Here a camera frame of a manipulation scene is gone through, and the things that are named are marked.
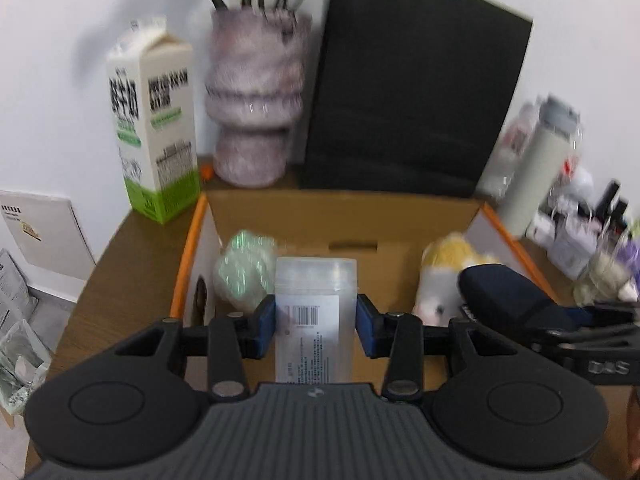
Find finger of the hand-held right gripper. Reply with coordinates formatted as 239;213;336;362
565;301;640;329
530;325;640;357

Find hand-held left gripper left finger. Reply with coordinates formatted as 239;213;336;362
114;295;277;402

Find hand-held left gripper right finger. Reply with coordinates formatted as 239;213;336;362
356;294;522;403

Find clear plastic labelled container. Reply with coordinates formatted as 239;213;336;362
274;257;359;386

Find orange-edged cardboard box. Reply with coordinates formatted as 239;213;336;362
170;189;562;387

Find wooden desktop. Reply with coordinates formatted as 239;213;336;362
24;156;640;473

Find clear glass bottle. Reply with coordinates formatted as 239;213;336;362
574;246;632;307

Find green bubble wrap bundle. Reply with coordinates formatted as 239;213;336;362
212;230;279;314

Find printed tin box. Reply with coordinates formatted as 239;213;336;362
547;212;599;279

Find yellow white plush toy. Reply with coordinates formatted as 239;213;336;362
412;232;502;326

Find white thermos bottle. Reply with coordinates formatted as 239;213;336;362
497;94;584;239

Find purple marbled vase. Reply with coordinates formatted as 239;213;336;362
204;8;313;189

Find white green milk carton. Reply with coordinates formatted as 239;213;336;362
106;17;202;225

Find black paper bag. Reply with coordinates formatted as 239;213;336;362
299;0;534;199

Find white flat board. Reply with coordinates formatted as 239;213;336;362
0;190;97;282

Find plastic bags on floor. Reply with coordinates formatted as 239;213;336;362
0;320;52;416

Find grey printed packet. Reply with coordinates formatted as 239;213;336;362
0;247;39;332

